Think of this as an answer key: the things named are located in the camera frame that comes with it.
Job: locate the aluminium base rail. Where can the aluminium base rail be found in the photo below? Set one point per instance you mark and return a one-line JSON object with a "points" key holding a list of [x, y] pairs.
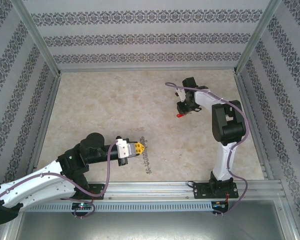
{"points": [[150, 190]]}

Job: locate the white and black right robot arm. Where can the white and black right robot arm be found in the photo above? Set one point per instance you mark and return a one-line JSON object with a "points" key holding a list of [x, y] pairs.
{"points": [[223, 162]]}

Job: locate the aluminium frame bar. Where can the aluminium frame bar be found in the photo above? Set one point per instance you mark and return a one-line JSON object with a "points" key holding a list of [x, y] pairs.
{"points": [[11, 233], [147, 69], [288, 225], [252, 125], [44, 125]]}

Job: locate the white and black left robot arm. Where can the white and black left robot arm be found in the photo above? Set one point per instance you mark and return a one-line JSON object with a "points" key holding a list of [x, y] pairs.
{"points": [[40, 182]]}

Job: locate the grey sheet metal panel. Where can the grey sheet metal panel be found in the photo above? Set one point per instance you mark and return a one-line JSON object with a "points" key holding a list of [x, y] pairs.
{"points": [[150, 227]]}

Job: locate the aluminium frame post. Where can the aluminium frame post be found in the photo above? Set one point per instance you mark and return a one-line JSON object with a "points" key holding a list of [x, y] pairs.
{"points": [[256, 35], [37, 35]]}

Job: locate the silver keyring with keys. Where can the silver keyring with keys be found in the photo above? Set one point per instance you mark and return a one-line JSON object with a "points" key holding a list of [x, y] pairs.
{"points": [[146, 160]]}

